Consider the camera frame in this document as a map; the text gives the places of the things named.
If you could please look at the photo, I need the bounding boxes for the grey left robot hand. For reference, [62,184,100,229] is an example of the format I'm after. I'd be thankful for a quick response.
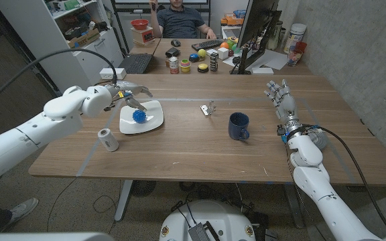
[110,80,153,112]

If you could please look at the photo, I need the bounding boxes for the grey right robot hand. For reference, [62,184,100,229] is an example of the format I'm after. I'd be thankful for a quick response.
[264,78,301,131]

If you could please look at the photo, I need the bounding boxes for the blue spiky stress ball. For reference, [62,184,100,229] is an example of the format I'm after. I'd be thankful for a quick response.
[132,109,147,124]

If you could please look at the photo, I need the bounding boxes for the white paper plate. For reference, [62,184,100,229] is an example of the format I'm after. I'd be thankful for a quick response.
[119,99,165,135]

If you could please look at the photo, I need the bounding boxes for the black laptop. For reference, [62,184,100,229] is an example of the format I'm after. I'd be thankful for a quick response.
[117,37,162,74]

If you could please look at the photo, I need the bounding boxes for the small flat white box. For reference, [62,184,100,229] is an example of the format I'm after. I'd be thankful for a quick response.
[251,66,275,75]

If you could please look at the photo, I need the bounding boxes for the white paper sheets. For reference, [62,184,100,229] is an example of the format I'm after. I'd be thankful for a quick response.
[222,49,290,71]

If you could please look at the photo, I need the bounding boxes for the red white can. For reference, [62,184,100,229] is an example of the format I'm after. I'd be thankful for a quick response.
[168,56,180,75]

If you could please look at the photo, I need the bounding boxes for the dark blue mug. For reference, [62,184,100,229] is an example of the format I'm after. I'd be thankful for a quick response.
[227,112,251,141]

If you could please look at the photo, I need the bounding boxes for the white box red print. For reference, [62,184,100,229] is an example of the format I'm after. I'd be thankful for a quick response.
[131,26,156,47]

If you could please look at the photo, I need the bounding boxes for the black pouch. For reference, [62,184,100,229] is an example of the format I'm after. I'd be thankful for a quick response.
[165,47,182,58]

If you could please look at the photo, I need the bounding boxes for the colourful stacked cups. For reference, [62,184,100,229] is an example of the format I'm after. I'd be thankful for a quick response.
[179,58,192,73]

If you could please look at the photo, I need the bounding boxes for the cardboard box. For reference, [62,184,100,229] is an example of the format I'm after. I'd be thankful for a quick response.
[67,28,101,52]

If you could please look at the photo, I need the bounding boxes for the red bowl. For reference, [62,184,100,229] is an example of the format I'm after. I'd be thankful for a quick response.
[130,19,149,31]

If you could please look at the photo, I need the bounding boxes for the white canister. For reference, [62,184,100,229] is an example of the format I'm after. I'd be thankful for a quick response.
[283,23,308,54]

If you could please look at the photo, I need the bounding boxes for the white cube box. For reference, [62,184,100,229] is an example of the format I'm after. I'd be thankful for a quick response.
[216,47,230,61]

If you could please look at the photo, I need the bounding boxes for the black white cube stack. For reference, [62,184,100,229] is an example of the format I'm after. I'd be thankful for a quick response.
[209,52,219,72]

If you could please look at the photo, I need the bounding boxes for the seated person dark polo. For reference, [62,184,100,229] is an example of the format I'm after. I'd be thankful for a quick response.
[148,0,217,40]

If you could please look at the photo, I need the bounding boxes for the black computer monitor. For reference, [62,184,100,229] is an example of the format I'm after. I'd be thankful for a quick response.
[230,0,283,75]

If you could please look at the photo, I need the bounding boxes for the black keyboard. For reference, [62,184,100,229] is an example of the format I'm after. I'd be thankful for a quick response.
[191,38,226,52]

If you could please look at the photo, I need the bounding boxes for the black round floor fan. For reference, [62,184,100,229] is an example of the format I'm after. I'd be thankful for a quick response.
[131,180,157,197]

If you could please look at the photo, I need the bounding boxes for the orange toy crate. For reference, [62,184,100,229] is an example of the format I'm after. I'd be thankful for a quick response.
[220,12,246,27]

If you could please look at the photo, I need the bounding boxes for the grey table leg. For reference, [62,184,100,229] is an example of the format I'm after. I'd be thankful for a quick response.
[283,183,305,230]
[114,179,134,222]

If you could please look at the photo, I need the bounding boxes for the white shelf cabinet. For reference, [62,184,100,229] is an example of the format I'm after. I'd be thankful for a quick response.
[0,0,124,104]

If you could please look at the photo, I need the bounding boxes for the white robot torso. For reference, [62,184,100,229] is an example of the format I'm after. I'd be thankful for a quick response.
[159,199,257,241]

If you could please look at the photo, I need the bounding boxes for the grey sneaker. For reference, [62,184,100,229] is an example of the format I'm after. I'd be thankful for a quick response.
[7,197,40,224]

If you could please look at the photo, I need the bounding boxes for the grey duct tape roll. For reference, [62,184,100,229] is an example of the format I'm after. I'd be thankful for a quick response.
[310,129,330,150]

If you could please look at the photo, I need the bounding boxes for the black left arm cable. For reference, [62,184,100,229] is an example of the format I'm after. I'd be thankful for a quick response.
[0,48,119,113]

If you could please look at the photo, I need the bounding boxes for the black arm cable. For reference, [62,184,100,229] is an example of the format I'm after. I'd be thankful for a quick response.
[0,48,119,113]
[308,123,386,235]

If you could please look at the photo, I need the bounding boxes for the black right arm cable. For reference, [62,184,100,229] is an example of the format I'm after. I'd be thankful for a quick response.
[308,123,386,235]

